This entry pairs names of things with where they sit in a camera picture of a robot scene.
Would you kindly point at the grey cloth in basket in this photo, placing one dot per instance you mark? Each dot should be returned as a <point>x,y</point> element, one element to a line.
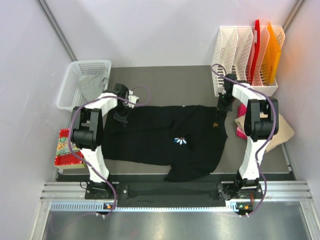
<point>92,86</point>

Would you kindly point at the white plastic mesh basket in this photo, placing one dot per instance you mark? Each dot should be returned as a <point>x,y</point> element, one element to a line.
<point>69,95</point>

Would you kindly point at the pink t shirt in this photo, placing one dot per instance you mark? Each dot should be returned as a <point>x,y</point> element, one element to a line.
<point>241,111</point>

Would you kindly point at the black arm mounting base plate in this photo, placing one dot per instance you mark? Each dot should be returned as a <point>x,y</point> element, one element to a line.
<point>206,190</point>

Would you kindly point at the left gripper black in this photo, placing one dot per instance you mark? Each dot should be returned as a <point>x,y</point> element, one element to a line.
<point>123,119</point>

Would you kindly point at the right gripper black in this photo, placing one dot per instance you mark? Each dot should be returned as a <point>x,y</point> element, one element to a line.
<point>222,110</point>

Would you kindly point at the red illustrated book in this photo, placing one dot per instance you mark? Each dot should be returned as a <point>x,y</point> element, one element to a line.
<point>64,159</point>

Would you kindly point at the white file organizer rack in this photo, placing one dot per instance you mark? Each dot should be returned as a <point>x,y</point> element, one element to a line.
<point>232,50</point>

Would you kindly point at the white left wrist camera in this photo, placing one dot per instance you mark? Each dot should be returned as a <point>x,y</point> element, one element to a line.
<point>131,99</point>

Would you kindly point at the orange plastic folder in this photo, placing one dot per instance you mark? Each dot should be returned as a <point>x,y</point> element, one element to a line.
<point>271,57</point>

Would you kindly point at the red plastic folder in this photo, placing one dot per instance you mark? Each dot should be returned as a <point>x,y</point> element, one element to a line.
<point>255,48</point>

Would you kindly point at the black daisy print t shirt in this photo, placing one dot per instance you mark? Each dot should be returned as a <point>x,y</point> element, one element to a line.
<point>190,139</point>

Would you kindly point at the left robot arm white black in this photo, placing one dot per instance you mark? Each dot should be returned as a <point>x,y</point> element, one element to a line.
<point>87,133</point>

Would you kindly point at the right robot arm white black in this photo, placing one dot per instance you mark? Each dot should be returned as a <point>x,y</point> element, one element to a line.
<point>261,123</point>

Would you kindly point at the beige t shirt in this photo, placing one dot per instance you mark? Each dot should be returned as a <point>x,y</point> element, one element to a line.
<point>285,133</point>

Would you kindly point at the white slotted cable duct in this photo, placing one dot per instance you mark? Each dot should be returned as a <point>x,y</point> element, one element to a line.
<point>105,207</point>

